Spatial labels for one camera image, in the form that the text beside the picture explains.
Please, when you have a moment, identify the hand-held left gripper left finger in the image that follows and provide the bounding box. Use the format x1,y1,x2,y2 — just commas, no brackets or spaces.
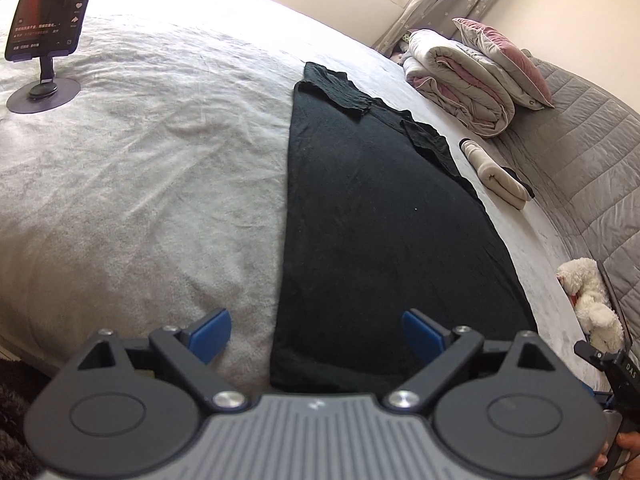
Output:
60,308,251,413

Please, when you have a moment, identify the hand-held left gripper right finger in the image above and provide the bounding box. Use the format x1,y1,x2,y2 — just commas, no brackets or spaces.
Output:
385,308,576,413

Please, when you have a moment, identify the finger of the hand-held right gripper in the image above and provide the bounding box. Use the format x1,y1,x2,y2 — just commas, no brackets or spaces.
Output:
574,340,621,373

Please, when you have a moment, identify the black shirt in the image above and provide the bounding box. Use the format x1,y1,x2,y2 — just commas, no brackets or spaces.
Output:
269,61,538,396

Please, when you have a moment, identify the person's right hand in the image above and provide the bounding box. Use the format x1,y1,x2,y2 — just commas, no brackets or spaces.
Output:
615,431,640,468

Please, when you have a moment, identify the white plush toy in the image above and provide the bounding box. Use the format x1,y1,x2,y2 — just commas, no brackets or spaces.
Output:
556,257,626,356

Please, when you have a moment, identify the folded beige navy garment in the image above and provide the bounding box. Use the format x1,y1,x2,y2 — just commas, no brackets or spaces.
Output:
459,137,536,210

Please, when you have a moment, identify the dark shaggy rug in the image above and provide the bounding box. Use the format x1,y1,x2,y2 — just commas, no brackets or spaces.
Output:
0,357,61,480

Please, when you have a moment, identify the folded grey pink quilt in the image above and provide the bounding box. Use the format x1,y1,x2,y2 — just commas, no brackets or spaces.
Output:
402,29,516,138

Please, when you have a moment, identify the small lilac cloth pile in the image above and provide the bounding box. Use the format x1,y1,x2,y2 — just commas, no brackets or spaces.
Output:
392,30,416,63

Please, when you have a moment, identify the pink grey pillow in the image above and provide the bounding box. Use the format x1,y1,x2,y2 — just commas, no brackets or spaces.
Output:
452,17,556,111

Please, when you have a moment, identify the round grey phone stand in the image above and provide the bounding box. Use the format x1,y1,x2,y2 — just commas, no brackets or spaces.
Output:
6,55,82,115

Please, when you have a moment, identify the smartphone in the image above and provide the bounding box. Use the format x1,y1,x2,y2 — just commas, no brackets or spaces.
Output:
4,0,104,63

